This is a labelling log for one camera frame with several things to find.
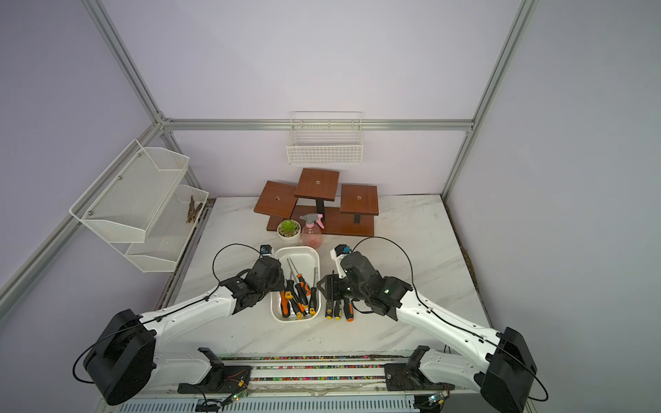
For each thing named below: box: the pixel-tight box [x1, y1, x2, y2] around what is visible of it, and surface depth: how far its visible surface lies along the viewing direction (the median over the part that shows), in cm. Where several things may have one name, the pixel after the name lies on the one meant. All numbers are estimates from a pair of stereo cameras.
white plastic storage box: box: [270, 246, 322, 323], surface depth 88 cm
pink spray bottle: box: [299, 213, 326, 250], surface depth 99 cm
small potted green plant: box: [277, 219, 302, 247], surface depth 100 cm
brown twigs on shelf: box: [185, 194, 204, 223], surface depth 100 cm
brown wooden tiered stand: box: [253, 167, 380, 237], surface depth 101 cm
